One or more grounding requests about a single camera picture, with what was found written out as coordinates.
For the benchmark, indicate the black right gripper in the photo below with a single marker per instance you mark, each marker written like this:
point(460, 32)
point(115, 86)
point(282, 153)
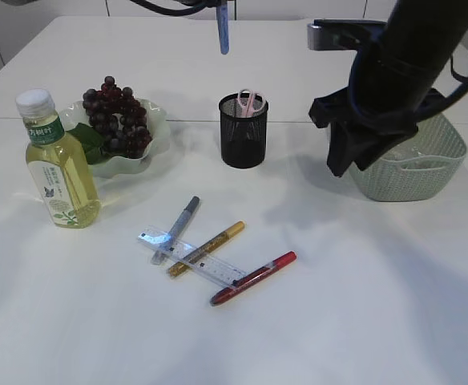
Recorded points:
point(388, 114)

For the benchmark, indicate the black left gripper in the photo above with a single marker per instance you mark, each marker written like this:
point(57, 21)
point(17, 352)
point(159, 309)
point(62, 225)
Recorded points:
point(191, 7)

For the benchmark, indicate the blue scissors with cover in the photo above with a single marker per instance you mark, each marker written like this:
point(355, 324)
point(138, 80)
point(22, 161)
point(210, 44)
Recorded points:
point(222, 26)

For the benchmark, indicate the pink scissors with purple cover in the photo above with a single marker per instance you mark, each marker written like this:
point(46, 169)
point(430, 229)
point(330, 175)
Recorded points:
point(250, 102)

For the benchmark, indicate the purple artificial grape bunch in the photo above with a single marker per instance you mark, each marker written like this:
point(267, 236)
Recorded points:
point(117, 124)

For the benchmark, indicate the yellow tea bottle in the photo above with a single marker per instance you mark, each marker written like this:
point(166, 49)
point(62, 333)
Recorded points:
point(57, 163)

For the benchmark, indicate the silver marker pen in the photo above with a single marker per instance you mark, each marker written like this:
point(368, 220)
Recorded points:
point(178, 227)

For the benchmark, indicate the clear plastic sheet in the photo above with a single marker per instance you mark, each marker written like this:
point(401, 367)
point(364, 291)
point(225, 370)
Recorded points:
point(405, 153)

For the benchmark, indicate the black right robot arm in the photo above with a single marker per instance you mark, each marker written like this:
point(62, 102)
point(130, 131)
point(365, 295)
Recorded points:
point(419, 39)

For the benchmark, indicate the pale green woven basket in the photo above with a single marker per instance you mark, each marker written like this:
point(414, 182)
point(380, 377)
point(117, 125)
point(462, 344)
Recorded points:
point(402, 181)

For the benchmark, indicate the pale green wavy glass plate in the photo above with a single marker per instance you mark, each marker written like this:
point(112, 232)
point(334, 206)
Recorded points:
point(158, 127)

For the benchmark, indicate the black mesh pen holder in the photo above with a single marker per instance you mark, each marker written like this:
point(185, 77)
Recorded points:
point(242, 140)

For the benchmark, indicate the red marker pen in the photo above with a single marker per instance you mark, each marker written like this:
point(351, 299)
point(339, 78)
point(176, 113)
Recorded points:
point(248, 281)

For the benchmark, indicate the clear plastic ruler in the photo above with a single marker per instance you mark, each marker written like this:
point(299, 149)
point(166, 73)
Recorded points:
point(200, 260)

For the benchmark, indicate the gold marker pen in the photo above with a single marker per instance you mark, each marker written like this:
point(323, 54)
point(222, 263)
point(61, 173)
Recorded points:
point(208, 247)

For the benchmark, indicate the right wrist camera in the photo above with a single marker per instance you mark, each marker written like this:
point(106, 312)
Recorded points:
point(342, 34)

